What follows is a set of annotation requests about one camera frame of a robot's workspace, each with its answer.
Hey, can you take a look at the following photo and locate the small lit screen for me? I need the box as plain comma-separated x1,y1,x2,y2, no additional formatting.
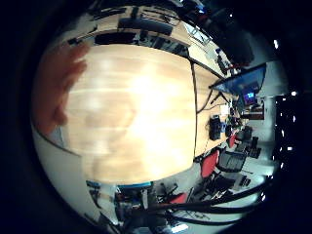
242,89,259,106

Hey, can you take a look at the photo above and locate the black mesh office chair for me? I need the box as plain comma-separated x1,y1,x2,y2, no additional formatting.
216,147,248,174

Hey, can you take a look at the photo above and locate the black device on desk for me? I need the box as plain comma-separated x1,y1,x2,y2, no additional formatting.
208,115,222,141

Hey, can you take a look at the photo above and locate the black cable on desk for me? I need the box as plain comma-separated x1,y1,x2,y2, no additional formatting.
196,89,215,113

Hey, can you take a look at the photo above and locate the long black keyboard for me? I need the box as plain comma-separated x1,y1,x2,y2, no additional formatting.
118,18,174,36

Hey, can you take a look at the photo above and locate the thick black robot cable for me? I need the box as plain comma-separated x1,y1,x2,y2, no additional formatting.
130,181,274,216

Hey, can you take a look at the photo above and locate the blue computer monitor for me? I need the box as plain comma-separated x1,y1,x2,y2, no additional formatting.
209,62,267,98

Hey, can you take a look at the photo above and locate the red office chair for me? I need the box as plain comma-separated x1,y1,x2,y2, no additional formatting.
199,149,220,179
227,134,237,149
169,192,189,205

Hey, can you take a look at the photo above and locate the black flat desk item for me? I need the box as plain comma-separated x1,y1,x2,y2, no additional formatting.
94,31,138,46

